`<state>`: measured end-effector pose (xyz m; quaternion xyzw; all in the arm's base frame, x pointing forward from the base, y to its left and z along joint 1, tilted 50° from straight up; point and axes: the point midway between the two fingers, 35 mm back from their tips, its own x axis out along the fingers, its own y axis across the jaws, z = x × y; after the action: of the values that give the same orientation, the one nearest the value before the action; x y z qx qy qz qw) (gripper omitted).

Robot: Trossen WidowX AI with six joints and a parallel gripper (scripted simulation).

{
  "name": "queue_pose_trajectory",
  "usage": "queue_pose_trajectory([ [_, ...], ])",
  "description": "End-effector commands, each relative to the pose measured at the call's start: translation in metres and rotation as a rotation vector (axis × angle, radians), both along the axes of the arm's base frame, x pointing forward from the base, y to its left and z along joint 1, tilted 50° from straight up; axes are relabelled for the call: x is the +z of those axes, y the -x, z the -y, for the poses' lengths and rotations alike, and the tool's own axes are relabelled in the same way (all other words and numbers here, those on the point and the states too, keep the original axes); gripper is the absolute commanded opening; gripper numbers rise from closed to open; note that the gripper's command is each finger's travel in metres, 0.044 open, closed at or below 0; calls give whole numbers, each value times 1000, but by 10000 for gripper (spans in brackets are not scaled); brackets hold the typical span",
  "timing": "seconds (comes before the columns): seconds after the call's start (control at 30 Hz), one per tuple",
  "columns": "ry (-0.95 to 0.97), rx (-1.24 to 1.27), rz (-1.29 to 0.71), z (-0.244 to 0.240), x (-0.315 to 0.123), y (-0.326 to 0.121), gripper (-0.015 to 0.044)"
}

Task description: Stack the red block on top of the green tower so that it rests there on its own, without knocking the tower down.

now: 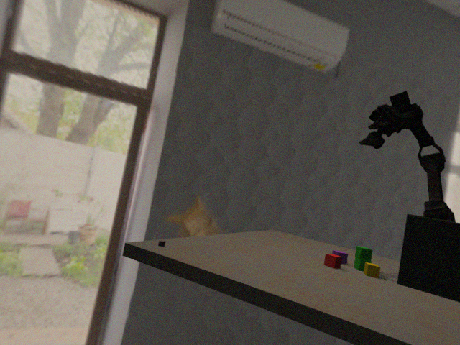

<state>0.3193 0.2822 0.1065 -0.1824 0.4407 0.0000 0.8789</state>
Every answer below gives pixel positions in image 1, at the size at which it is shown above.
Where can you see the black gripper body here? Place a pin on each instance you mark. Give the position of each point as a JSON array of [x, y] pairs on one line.
[[397, 127]]

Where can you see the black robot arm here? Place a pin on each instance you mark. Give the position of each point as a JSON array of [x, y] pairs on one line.
[[433, 164]]

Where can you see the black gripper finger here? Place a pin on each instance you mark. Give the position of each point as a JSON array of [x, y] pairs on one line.
[[370, 141], [385, 120]]

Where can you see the red block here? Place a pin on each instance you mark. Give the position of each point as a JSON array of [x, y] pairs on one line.
[[332, 260]]

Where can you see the green block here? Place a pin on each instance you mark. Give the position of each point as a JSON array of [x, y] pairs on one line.
[[363, 253], [359, 264]]

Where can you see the purple block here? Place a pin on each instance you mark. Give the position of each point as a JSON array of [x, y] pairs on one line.
[[342, 254]]

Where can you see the yellow block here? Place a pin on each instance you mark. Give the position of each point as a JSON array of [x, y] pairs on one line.
[[372, 270]]

